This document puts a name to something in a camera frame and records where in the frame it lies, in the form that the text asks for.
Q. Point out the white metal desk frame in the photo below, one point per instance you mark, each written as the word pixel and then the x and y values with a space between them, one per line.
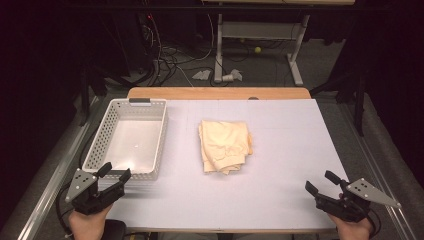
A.
pixel 260 30

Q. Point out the cream cloth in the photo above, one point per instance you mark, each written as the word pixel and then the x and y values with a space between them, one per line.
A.
pixel 225 145

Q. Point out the wooden table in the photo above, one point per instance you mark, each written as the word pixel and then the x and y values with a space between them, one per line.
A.
pixel 216 93

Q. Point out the crumpled white paper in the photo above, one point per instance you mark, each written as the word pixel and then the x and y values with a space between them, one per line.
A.
pixel 237 74
pixel 202 75

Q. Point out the white perforated plastic basket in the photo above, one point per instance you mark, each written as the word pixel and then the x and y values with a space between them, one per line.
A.
pixel 133 143

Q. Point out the person's right hand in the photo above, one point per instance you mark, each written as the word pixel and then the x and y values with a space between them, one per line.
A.
pixel 355 231

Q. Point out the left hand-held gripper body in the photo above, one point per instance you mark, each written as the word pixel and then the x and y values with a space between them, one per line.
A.
pixel 87 200

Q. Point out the white paper cup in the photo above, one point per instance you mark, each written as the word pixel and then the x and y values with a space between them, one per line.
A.
pixel 228 78

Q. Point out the black rounded object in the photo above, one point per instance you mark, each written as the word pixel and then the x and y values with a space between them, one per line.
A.
pixel 115 230

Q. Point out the white table mat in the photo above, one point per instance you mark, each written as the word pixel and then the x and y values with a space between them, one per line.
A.
pixel 283 160

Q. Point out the aluminium rail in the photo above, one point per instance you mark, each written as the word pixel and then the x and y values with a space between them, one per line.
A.
pixel 50 186
pixel 380 173

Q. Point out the person's left hand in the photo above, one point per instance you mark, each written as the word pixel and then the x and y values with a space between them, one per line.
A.
pixel 88 226

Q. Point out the yellow ball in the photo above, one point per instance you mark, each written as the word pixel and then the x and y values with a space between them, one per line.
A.
pixel 257 49

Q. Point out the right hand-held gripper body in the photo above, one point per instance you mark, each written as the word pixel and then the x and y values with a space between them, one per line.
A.
pixel 350 206

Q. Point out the black metal stand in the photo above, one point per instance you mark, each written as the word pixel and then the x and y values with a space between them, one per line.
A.
pixel 358 106
pixel 84 100

